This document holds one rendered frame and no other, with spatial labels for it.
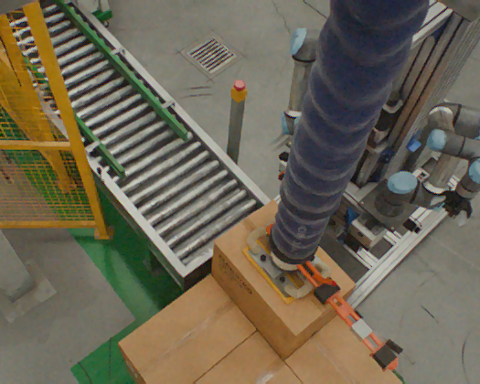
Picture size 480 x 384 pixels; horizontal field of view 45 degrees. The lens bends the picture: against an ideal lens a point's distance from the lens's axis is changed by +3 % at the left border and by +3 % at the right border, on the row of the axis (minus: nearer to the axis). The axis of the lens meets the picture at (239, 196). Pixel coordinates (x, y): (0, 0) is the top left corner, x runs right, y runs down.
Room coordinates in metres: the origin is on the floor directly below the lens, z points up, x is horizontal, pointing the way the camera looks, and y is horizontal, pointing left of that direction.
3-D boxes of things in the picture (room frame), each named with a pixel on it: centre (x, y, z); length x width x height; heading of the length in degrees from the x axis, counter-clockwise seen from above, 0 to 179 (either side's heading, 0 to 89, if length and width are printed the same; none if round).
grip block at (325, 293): (0.98, -0.45, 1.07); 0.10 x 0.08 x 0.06; 135
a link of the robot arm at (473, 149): (1.28, -0.81, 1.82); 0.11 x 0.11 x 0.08; 77
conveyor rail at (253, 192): (2.44, 0.64, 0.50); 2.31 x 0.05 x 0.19; 46
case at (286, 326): (1.15, -0.26, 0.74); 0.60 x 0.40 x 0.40; 46
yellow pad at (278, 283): (1.09, -0.20, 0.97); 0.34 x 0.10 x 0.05; 45
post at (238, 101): (2.16, 0.08, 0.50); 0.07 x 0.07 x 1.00; 46
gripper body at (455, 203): (1.17, -0.80, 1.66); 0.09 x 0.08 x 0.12; 141
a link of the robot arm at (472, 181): (1.18, -0.81, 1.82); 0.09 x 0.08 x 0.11; 167
